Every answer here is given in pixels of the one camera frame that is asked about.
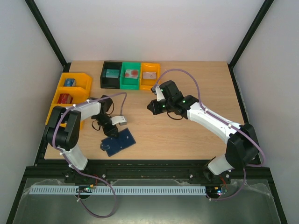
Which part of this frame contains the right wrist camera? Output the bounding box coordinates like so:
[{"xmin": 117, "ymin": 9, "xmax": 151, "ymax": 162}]
[{"xmin": 151, "ymin": 85, "xmax": 165, "ymax": 102}]

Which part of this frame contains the orange three-compartment bin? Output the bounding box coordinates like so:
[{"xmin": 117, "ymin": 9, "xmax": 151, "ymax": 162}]
[{"xmin": 45, "ymin": 72, "xmax": 93, "ymax": 124}]

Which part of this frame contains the grey-pink card stack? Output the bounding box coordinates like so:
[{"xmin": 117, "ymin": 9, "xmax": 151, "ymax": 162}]
[{"xmin": 142, "ymin": 71, "xmax": 157, "ymax": 80}]

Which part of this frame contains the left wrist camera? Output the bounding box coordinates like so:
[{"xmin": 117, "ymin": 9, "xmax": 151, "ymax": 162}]
[{"xmin": 110, "ymin": 115, "xmax": 127, "ymax": 126}]

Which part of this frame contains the white slotted cable duct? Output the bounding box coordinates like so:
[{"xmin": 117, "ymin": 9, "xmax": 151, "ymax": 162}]
[{"xmin": 29, "ymin": 185, "xmax": 206, "ymax": 196}]

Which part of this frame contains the teal card stack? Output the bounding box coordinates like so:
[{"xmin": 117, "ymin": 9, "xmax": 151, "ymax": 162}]
[{"xmin": 105, "ymin": 69, "xmax": 119, "ymax": 78}]

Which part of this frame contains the left black frame post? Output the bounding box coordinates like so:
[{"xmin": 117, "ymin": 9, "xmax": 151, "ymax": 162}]
[{"xmin": 25, "ymin": 0, "xmax": 71, "ymax": 72}]

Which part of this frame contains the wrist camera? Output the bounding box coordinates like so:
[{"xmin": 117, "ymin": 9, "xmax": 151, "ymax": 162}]
[
  {"xmin": 110, "ymin": 115, "xmax": 127, "ymax": 126},
  {"xmin": 151, "ymin": 85, "xmax": 165, "ymax": 102}
]

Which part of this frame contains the red-dotted card stack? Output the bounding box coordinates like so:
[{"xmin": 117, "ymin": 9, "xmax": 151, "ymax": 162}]
[{"xmin": 124, "ymin": 69, "xmax": 139, "ymax": 79}]

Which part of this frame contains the black frame post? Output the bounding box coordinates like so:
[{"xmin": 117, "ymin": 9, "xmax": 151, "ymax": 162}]
[
  {"xmin": 228, "ymin": 0, "xmax": 275, "ymax": 68},
  {"xmin": 25, "ymin": 0, "xmax": 71, "ymax": 72}
]

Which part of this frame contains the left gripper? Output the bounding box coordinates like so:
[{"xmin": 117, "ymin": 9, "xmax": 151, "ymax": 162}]
[{"xmin": 94, "ymin": 114, "xmax": 119, "ymax": 139}]

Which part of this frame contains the right black frame post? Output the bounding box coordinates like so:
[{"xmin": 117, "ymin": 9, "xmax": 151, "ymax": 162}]
[{"xmin": 228, "ymin": 0, "xmax": 275, "ymax": 68}]

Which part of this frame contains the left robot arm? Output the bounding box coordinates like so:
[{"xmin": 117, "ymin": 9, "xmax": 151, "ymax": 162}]
[{"xmin": 43, "ymin": 95, "xmax": 119, "ymax": 171}]

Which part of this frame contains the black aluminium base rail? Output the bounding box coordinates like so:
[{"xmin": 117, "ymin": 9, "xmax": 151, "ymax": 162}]
[{"xmin": 23, "ymin": 159, "xmax": 271, "ymax": 185}]

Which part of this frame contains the green storage bin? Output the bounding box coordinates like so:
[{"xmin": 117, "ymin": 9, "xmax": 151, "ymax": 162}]
[{"xmin": 120, "ymin": 62, "xmax": 141, "ymax": 90}]

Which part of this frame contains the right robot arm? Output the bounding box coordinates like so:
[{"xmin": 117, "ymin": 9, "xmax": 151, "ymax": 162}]
[{"xmin": 147, "ymin": 81, "xmax": 259, "ymax": 183}]

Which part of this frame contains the blue card holder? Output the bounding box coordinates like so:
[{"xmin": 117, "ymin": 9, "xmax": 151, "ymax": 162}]
[{"xmin": 100, "ymin": 128, "xmax": 136, "ymax": 157}]

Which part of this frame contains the small orange storage bin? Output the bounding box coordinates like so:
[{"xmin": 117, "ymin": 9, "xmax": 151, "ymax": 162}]
[{"xmin": 139, "ymin": 63, "xmax": 160, "ymax": 90}]

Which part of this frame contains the blue card stack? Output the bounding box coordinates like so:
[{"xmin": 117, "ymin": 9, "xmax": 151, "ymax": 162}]
[{"xmin": 64, "ymin": 78, "xmax": 76, "ymax": 87}]

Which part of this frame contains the red card stack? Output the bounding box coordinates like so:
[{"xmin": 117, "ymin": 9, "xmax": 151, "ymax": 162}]
[{"xmin": 57, "ymin": 93, "xmax": 73, "ymax": 104}]

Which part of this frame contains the black storage bin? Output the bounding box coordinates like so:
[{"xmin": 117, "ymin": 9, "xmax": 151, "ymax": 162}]
[{"xmin": 100, "ymin": 61, "xmax": 122, "ymax": 89}]

